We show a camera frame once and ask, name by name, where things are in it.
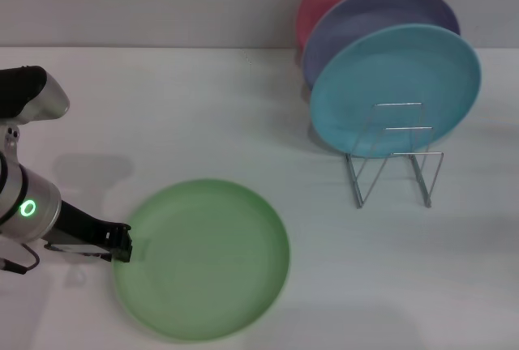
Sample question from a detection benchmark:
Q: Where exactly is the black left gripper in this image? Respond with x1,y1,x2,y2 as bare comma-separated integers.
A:
42,198,134,264

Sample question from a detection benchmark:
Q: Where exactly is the purple round plate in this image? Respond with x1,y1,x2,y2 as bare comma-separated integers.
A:
302,0,461,88

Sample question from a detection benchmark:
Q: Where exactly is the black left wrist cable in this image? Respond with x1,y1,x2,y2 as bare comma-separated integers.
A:
0,241,41,275

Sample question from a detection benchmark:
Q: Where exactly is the light blue round plate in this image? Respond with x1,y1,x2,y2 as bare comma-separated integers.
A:
310,23,483,160

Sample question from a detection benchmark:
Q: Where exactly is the silver wire plate rack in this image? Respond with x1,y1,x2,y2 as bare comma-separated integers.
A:
344,101,444,209

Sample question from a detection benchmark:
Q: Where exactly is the green round plate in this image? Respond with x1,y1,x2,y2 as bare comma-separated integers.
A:
111,178,292,344

